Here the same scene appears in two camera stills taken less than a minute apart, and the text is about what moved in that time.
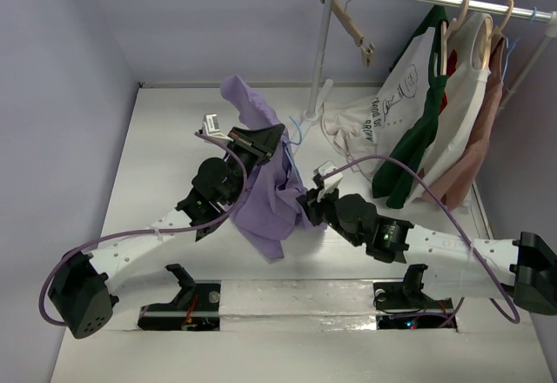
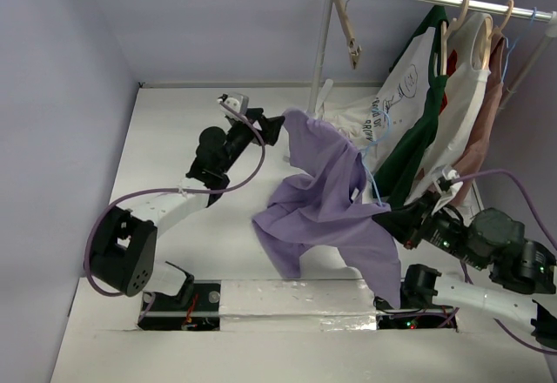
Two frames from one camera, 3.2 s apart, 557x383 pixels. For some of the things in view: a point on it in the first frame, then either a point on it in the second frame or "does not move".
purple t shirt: [270, 212] → [324, 209]
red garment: [451, 66] does not move
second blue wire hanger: [507, 56] does not move
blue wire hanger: [291, 157] → [387, 134]
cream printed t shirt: [368, 128] does not move
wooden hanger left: [446, 31] does not move
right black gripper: [314, 203] → [418, 220]
